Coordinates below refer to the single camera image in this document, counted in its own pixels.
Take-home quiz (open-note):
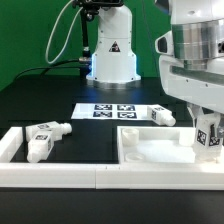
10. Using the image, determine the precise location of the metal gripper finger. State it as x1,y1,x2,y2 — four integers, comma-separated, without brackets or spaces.
216,114,224,138
187,103,202,126

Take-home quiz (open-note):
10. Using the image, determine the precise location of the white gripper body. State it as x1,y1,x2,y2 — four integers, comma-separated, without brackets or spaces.
155,31,224,115

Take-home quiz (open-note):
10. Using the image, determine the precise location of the white square tabletop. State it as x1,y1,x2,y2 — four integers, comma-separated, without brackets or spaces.
117,126,224,166

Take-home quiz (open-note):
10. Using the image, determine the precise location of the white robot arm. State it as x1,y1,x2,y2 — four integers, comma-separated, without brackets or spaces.
87,0,224,137

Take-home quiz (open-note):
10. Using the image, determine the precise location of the white U-shaped fence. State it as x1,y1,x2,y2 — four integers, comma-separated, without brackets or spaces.
0,126,224,191

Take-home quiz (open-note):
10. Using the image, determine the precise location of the white sheet with tags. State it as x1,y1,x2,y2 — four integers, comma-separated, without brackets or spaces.
71,103,163,120

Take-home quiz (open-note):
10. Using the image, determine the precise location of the black post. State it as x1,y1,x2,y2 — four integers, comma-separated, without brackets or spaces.
70,0,124,78

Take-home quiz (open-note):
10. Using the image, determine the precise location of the black cable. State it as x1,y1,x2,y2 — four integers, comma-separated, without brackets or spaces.
0,59,88,92

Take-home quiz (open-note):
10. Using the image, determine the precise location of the white cable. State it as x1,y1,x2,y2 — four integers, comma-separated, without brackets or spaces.
44,0,84,65

